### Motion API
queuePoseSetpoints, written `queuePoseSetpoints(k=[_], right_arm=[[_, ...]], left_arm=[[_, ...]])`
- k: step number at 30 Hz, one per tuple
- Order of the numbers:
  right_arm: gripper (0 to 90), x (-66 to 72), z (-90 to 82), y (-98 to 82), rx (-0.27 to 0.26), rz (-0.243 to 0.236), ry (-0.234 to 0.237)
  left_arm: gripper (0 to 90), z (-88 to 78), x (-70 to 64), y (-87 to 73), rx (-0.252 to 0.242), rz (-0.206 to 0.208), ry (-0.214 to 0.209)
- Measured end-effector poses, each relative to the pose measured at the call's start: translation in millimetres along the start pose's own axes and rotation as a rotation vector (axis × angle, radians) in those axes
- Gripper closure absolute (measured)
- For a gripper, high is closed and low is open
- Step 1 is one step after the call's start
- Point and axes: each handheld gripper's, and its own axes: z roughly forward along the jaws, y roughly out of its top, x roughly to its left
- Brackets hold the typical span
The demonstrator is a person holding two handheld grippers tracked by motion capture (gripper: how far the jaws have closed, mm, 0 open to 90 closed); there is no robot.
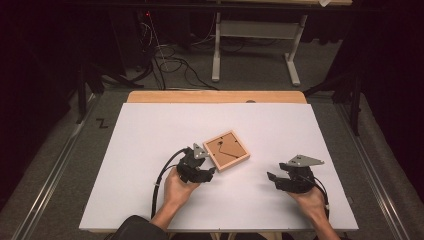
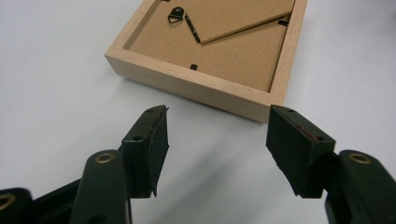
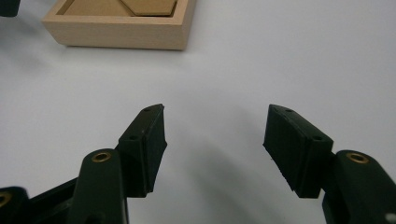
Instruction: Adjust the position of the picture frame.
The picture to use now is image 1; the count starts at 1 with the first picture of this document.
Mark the person's right hand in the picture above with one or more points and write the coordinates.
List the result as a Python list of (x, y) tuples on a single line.
[(310, 201)]

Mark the grey round table grommet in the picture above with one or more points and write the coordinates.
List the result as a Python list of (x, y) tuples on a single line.
[(250, 101)]

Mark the white metal desk frame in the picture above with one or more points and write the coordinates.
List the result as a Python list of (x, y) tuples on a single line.
[(256, 29)]

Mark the white board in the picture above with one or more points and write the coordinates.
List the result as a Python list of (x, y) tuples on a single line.
[(150, 133)]

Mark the wooden picture frame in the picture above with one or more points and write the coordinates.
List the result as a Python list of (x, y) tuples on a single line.
[(226, 150)]

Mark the wooden table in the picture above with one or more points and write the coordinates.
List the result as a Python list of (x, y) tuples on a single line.
[(200, 96)]

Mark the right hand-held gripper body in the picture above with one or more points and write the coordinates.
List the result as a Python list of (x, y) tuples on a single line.
[(300, 176)]

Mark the person's left hand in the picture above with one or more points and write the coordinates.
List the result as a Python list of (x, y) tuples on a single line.
[(178, 191)]

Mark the dark sleeve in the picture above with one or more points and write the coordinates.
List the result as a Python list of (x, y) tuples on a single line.
[(136, 230)]

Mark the black stand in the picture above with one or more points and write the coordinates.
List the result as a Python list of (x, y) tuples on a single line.
[(83, 90), (356, 100)]

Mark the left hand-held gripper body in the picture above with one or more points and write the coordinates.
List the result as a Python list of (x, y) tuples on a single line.
[(188, 165)]

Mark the metal floor rail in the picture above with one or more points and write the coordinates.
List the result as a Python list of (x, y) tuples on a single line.
[(53, 173), (376, 180)]

